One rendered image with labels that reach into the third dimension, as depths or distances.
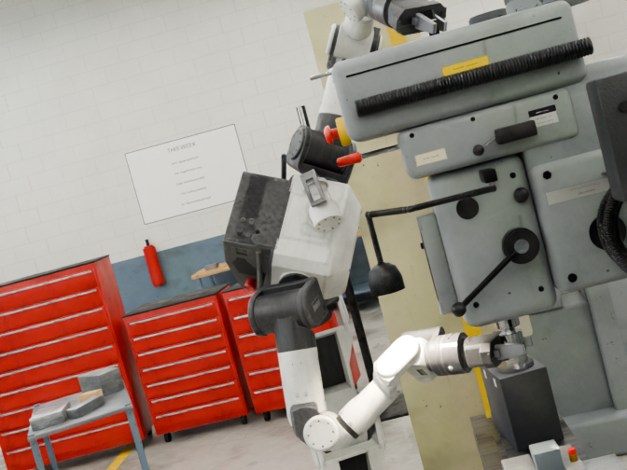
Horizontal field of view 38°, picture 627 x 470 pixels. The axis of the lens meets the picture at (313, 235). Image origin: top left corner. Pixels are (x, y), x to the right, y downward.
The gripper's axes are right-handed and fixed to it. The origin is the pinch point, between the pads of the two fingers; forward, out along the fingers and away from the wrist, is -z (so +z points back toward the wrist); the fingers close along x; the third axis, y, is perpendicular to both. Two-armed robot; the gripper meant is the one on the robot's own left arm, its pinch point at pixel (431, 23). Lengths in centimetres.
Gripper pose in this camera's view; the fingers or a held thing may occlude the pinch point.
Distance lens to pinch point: 192.9
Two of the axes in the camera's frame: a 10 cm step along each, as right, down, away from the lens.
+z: -5.1, -4.5, 7.4
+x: -8.6, 2.6, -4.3
